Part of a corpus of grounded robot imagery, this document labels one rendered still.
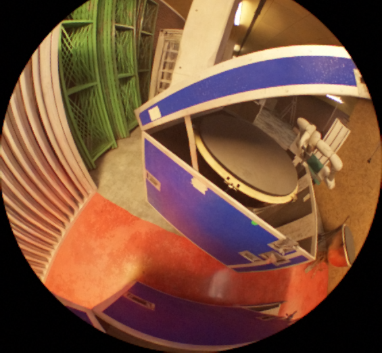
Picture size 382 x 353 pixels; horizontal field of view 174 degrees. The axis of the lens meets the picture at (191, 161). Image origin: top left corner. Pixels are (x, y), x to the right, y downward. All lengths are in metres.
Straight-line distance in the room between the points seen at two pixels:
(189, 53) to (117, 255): 1.94
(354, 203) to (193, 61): 3.68
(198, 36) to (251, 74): 0.95
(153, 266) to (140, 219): 0.51
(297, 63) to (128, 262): 1.55
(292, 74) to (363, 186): 3.30
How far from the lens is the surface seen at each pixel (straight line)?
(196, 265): 1.38
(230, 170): 0.57
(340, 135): 2.65
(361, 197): 3.48
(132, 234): 1.38
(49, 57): 1.11
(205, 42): 1.21
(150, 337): 0.47
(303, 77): 0.34
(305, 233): 0.95
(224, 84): 0.35
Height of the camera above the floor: 1.33
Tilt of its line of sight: 43 degrees down
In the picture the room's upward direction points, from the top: 19 degrees clockwise
